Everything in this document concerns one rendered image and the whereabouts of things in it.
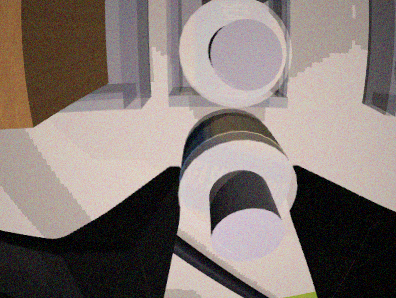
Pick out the black rod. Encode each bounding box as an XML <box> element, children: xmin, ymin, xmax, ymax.
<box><xmin>174</xmin><ymin>235</ymin><xmax>267</xmax><ymax>298</ymax></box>

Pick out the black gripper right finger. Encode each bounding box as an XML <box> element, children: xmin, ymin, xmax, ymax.
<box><xmin>290</xmin><ymin>165</ymin><xmax>396</xmax><ymax>298</ymax></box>

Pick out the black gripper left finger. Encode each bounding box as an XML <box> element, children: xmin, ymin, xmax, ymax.
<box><xmin>0</xmin><ymin>166</ymin><xmax>181</xmax><ymax>298</ymax></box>

